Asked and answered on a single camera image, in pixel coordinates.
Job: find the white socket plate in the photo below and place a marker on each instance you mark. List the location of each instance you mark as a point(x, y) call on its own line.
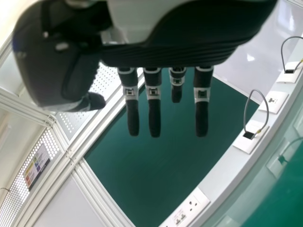
point(246, 144)
point(287, 76)
point(274, 102)

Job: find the grey socket ledge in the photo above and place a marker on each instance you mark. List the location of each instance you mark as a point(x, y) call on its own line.
point(227, 170)

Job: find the colourful label sticker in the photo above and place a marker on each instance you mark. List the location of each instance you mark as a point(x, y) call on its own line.
point(36, 168)

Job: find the plain perforated metal panel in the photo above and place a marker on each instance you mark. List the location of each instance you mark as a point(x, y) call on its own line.
point(106, 78)

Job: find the perforated panel with label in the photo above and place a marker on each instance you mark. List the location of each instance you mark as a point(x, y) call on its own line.
point(50, 142)

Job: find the white socket strip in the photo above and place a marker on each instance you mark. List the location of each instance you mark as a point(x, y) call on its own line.
point(191, 208)

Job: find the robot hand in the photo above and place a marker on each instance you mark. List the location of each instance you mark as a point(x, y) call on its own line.
point(165, 30)

